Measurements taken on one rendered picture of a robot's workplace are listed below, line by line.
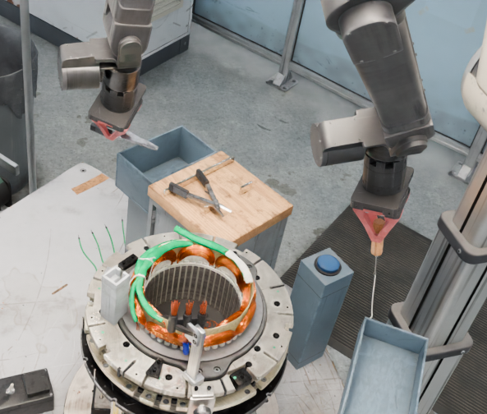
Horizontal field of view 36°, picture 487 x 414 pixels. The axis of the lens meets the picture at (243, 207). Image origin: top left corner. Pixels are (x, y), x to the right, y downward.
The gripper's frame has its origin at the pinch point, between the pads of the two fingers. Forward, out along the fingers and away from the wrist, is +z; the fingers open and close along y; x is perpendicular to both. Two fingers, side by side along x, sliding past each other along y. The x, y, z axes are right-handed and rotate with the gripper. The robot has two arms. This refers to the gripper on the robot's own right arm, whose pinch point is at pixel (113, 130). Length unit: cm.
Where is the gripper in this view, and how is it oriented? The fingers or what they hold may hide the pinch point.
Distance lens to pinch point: 135.1
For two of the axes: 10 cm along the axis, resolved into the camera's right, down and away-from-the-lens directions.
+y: -3.2, 7.8, -5.3
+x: 9.2, 4.0, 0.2
